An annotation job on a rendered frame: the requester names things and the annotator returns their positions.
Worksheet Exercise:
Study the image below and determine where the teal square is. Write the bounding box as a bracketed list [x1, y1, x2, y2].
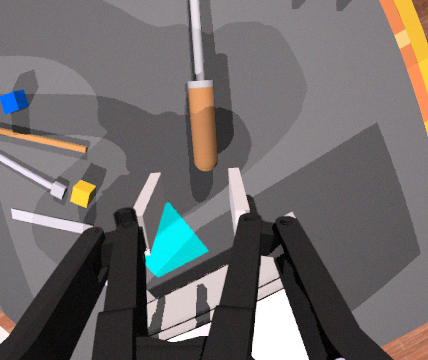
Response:
[145, 202, 209, 277]

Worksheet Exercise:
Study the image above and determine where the orange flat bar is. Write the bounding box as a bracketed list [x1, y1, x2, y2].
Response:
[0, 128, 87, 152]

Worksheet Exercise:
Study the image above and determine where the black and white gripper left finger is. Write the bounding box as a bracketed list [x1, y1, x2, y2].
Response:
[0, 173, 165, 360]

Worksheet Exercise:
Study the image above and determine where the white combination wrench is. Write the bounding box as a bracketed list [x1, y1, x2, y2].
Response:
[0, 154, 67, 199]

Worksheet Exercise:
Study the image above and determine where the blue cube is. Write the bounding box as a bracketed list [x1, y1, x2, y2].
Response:
[0, 90, 29, 114]

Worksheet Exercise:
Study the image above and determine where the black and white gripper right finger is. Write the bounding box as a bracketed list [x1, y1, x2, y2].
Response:
[202, 168, 394, 360]

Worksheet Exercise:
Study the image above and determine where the white flat bar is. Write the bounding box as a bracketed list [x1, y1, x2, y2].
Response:
[11, 209, 94, 233]

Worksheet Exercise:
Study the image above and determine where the yellow cube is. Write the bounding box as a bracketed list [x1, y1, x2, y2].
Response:
[71, 180, 96, 207]

